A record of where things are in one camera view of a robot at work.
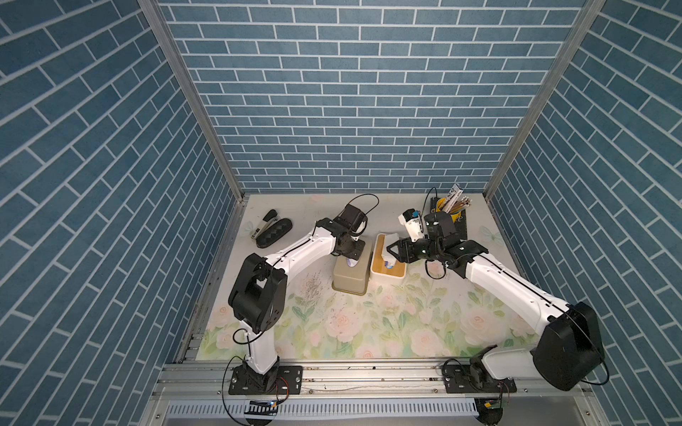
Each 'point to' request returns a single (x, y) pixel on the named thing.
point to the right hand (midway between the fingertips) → (395, 247)
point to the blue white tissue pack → (389, 258)
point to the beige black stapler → (270, 217)
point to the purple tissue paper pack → (352, 263)
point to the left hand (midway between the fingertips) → (361, 251)
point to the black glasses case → (273, 232)
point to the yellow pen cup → (440, 204)
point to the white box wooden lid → (378, 265)
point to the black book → (461, 224)
